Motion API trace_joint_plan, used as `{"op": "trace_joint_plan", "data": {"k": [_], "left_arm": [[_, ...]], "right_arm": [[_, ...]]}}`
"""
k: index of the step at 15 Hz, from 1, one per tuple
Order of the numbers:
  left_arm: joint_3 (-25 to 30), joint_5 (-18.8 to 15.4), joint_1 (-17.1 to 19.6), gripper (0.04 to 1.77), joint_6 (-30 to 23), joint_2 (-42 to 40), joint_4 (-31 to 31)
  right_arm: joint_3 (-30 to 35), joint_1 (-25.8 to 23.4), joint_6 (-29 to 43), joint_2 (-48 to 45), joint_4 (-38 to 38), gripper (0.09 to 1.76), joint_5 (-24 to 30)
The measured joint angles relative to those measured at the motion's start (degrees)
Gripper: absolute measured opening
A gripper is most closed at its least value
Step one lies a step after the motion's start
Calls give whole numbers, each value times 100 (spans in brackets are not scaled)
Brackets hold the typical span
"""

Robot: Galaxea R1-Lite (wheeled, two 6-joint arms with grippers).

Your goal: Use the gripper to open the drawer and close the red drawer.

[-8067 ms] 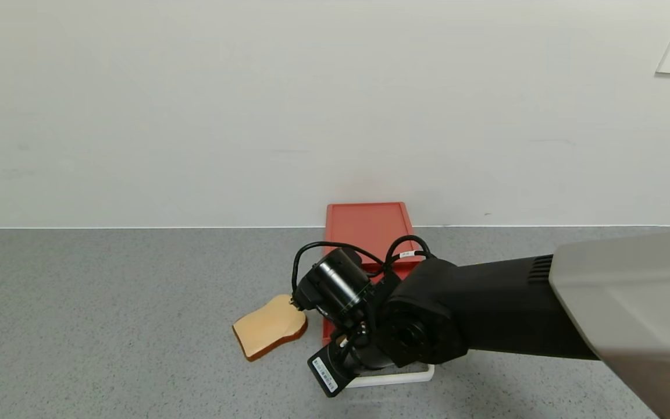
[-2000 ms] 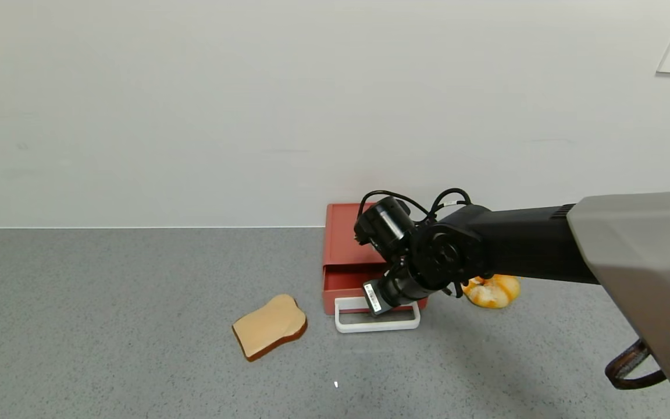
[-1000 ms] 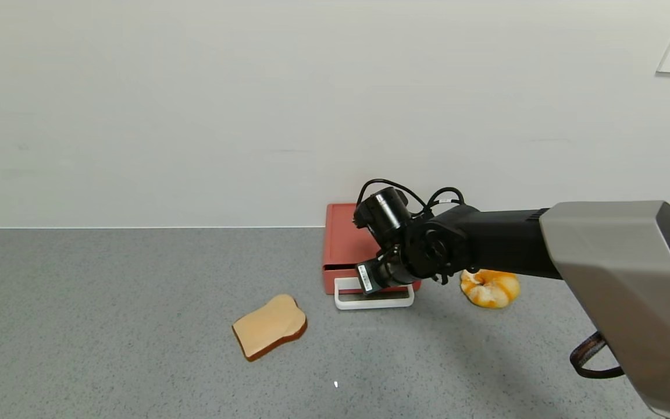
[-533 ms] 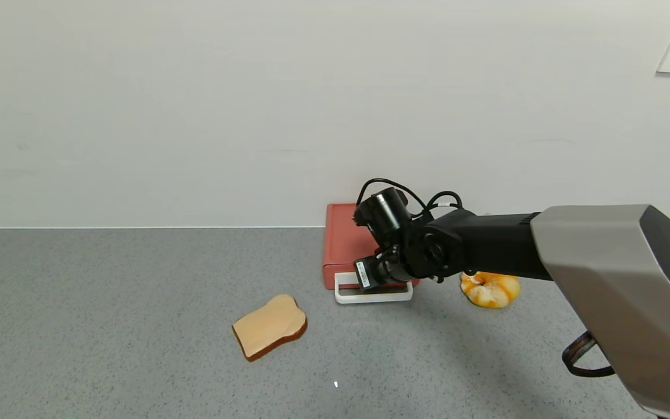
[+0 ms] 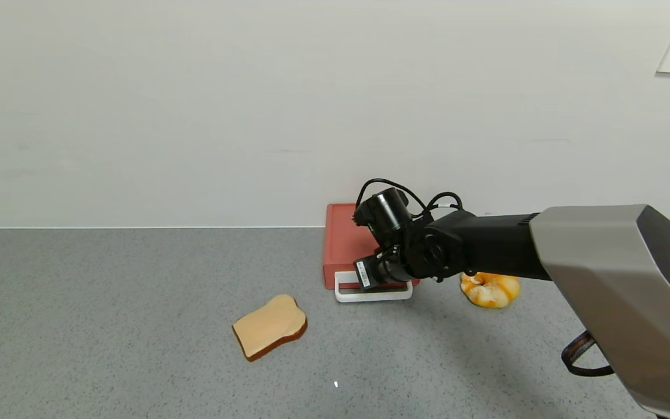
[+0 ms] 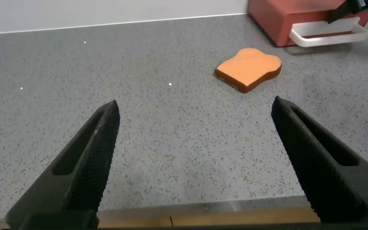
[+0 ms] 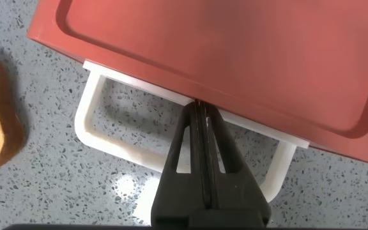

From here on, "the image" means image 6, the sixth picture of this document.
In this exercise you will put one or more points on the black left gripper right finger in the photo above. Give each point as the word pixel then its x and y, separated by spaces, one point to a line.
pixel 331 185

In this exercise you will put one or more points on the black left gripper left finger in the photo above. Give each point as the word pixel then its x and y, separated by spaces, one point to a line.
pixel 81 179

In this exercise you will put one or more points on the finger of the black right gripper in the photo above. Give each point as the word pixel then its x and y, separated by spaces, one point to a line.
pixel 345 9

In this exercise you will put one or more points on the toy toast slice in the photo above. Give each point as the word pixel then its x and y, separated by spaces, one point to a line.
pixel 249 67

